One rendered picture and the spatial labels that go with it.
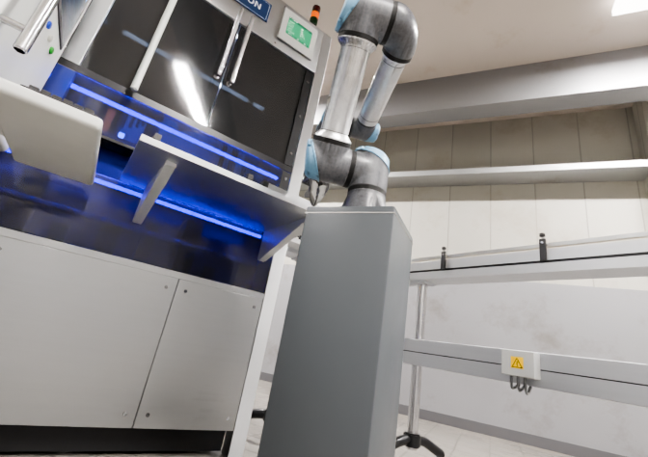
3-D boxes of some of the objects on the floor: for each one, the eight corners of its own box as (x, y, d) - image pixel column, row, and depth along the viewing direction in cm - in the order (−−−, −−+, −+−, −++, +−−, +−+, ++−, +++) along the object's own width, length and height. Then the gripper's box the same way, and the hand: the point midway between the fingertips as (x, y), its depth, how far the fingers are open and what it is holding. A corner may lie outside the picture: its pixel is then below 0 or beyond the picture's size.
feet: (363, 466, 149) (366, 428, 154) (437, 464, 175) (439, 431, 179) (376, 473, 143) (380, 434, 148) (451, 470, 168) (452, 436, 173)
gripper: (322, 165, 143) (313, 213, 136) (304, 155, 139) (293, 204, 131) (336, 158, 137) (326, 208, 129) (316, 147, 132) (306, 200, 124)
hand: (314, 201), depth 128 cm, fingers closed, pressing on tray
